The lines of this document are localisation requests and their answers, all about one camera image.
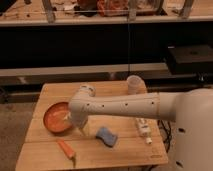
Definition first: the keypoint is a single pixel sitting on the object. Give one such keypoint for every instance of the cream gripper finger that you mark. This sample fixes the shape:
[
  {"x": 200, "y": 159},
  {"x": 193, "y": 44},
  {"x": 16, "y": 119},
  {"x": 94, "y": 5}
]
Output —
[{"x": 85, "y": 130}]

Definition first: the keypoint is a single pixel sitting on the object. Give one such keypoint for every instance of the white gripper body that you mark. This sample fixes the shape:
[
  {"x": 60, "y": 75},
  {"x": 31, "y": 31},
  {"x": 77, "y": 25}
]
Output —
[{"x": 80, "y": 122}]

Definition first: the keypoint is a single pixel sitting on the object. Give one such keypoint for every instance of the orange pepper with green stem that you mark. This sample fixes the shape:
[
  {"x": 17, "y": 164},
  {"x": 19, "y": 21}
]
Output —
[{"x": 68, "y": 151}]

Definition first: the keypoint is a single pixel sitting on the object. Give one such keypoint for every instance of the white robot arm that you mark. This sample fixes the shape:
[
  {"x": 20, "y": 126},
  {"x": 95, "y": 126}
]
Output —
[{"x": 191, "y": 111}]

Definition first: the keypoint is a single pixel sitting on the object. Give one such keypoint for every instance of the orange ceramic bowl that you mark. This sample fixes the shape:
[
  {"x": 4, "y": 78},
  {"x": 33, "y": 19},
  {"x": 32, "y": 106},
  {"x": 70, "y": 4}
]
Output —
[{"x": 55, "y": 118}]

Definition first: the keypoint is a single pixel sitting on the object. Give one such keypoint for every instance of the blue sponge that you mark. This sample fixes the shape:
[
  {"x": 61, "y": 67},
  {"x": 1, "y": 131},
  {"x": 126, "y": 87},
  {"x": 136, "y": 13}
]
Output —
[{"x": 108, "y": 138}]

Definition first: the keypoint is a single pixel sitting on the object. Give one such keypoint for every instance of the wooden folding table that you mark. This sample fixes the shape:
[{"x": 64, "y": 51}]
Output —
[{"x": 41, "y": 152}]

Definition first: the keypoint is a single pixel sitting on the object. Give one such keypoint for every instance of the white squeeze bottle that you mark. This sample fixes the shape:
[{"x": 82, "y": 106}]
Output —
[{"x": 144, "y": 129}]

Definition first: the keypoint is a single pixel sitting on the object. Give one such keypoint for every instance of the black box on shelf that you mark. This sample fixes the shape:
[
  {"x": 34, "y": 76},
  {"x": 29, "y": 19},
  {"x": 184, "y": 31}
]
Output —
[{"x": 190, "y": 59}]

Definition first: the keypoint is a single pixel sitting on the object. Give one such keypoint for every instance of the long metal shelf rail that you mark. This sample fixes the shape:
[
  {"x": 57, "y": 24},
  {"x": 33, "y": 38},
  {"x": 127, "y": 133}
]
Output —
[{"x": 19, "y": 75}]

